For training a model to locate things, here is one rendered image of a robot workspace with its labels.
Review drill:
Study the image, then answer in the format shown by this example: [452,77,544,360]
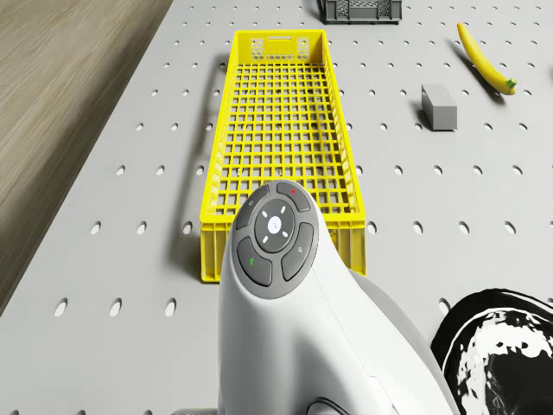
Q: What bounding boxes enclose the banana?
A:
[456,22,518,96]

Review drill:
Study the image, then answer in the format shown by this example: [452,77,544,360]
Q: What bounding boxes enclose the yellow basket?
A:
[199,29,367,284]

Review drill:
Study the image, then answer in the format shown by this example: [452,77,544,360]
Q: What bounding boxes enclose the black plate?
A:
[429,288,553,415]

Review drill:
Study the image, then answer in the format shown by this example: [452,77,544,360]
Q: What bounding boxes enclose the grey cube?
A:
[421,83,459,132]

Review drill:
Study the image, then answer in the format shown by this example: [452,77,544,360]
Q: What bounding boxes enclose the dark grey basket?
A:
[317,0,404,25]

